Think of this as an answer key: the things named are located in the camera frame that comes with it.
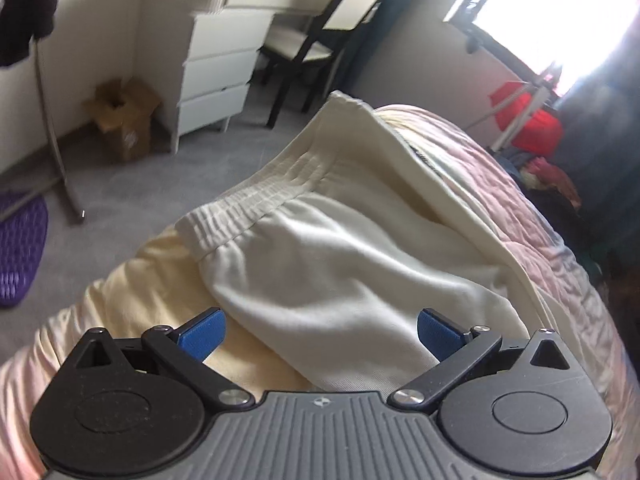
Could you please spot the cream jacket with dark stripe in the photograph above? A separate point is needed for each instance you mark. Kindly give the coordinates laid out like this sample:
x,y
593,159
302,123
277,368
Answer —
x,y
500,240

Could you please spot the purple mat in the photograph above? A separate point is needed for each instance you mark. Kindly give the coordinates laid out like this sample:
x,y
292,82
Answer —
x,y
20,250

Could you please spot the wide blue curtain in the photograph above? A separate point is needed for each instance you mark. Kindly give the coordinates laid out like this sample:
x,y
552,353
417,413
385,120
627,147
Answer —
x,y
600,160

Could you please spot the black and white chair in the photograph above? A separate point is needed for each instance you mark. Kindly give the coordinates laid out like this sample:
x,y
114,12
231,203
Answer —
x,y
305,50

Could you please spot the narrow blue curtain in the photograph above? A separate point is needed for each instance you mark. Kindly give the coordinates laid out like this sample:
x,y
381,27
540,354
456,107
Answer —
x,y
385,30

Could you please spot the coat rack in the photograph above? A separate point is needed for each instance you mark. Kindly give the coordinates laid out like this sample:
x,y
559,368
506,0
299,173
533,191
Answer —
x,y
52,135

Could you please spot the red bag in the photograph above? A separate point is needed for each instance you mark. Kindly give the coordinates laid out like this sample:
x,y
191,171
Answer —
x,y
535,127

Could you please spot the cream pants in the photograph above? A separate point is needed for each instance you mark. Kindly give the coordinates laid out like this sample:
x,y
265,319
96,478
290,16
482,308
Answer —
x,y
340,260

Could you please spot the white drawer chest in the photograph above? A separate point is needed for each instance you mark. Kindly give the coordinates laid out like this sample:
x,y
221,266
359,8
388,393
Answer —
x,y
220,65

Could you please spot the window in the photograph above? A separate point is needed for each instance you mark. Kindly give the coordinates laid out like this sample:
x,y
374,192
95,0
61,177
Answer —
x,y
550,10

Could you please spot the pile of colourful clothes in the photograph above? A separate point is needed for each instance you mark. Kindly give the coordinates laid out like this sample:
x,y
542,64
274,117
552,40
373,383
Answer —
x,y
555,185

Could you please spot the cardboard box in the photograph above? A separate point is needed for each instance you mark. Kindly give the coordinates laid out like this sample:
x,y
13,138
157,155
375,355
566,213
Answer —
x,y
125,120

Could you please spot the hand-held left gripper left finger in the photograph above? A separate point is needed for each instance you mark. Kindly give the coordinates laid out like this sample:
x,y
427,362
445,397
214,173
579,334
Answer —
x,y
202,335

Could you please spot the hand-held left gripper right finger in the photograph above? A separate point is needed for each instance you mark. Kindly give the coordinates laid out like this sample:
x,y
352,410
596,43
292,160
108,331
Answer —
x,y
437,335

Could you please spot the black hanging garment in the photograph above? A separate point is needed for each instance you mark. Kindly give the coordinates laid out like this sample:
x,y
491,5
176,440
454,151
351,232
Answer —
x,y
25,5

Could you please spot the pink and yellow quilted bed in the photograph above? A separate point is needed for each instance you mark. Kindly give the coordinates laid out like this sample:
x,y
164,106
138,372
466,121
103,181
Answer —
x,y
560,260

